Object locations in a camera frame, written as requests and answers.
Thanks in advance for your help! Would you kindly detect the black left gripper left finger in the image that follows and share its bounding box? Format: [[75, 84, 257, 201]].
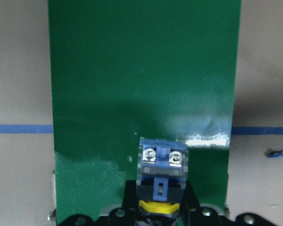
[[108, 180, 137, 226]]

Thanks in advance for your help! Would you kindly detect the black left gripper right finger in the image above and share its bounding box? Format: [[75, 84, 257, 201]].
[[181, 181, 224, 226]]

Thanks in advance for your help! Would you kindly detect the yellow push button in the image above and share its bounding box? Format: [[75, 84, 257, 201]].
[[136, 137, 189, 220]]

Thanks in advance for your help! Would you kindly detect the green conveyor belt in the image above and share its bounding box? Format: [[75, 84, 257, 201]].
[[48, 0, 241, 223]]

